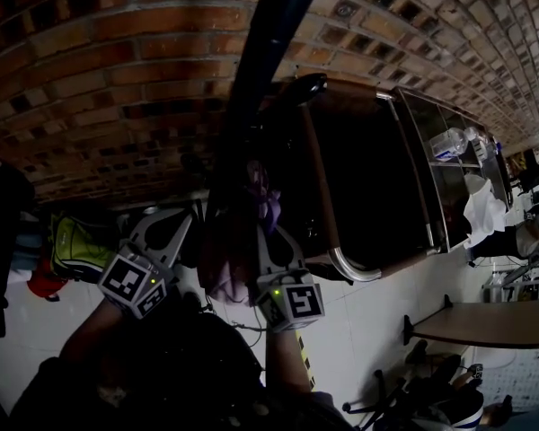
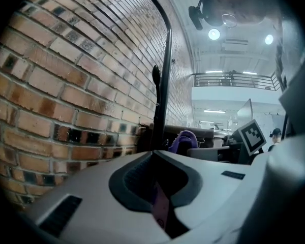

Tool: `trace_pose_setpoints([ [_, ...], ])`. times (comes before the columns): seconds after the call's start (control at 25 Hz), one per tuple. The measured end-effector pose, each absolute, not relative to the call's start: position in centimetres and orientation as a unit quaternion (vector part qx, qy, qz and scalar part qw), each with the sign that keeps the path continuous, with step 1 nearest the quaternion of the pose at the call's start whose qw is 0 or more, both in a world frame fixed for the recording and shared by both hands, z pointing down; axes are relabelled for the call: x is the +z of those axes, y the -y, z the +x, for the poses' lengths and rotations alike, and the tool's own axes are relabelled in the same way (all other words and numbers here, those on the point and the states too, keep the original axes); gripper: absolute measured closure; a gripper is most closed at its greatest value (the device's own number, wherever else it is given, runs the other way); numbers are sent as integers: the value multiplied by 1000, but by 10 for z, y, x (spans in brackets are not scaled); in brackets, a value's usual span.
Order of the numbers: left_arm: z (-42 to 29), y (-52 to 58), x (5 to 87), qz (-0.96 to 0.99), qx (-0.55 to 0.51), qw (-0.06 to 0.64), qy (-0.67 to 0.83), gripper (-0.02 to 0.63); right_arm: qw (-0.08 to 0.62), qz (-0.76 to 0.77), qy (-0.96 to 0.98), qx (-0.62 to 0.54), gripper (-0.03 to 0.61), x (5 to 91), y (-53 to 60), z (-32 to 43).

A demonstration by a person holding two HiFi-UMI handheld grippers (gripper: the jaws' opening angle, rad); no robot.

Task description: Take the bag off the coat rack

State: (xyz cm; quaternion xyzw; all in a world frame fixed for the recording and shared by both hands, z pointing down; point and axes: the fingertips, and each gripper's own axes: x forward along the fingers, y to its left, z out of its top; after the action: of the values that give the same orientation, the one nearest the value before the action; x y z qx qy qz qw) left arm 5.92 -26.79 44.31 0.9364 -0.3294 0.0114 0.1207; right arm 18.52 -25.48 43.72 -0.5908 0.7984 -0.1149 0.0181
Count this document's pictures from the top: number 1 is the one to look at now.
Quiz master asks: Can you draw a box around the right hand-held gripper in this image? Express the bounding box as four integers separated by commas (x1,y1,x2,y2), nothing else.
253,223,327,334

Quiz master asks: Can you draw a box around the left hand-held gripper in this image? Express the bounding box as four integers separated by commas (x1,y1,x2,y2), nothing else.
97,208,195,321

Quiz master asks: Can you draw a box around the purple cloth garment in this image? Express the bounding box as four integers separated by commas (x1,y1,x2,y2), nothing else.
196,158,283,308

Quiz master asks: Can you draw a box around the person's left forearm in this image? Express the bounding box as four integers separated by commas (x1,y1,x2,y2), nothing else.
57,292,134,370

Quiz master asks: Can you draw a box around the person's right forearm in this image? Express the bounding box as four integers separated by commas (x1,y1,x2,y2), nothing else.
263,324,319,395

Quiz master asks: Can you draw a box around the lime green bag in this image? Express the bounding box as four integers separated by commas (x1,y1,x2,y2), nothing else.
48,212,118,283

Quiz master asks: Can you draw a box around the black yellow floor tape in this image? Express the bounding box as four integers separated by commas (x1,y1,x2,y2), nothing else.
294,329,319,392

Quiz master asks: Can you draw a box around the dark wooden cabinet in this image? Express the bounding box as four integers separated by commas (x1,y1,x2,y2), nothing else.
296,77,451,283

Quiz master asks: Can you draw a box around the red cloth item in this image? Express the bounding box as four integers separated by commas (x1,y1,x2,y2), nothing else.
25,258,66,303

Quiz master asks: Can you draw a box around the person's shirt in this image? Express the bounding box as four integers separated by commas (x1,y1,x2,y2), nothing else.
8,285,356,431

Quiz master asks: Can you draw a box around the black hanging garment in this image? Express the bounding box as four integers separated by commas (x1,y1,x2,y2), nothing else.
0,153,38,341

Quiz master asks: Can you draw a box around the black office chair base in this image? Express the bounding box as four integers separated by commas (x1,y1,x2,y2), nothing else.
340,368,432,431

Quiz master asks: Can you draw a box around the metal glass shelf cabinet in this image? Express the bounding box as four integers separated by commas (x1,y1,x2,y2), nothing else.
393,85,514,254

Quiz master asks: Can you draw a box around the clear plastic container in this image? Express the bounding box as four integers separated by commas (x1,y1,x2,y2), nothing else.
429,127,471,161

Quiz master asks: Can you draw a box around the white cloth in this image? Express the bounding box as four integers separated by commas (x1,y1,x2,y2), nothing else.
463,177,508,249

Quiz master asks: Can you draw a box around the wooden table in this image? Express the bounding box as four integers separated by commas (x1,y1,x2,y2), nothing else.
402,294,539,350

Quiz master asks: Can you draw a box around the white metal frame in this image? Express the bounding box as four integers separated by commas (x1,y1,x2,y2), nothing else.
482,260,539,303

